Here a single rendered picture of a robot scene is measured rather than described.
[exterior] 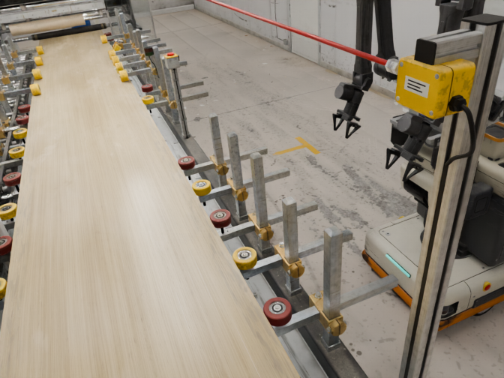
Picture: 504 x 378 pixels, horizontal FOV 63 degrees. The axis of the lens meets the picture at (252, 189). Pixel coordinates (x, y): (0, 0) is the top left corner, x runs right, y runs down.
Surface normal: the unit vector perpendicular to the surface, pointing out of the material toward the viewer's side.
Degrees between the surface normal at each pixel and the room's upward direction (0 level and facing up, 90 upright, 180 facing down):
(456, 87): 90
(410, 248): 0
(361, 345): 0
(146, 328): 0
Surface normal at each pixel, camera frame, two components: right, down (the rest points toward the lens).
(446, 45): 0.39, 0.47
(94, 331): -0.09, -0.84
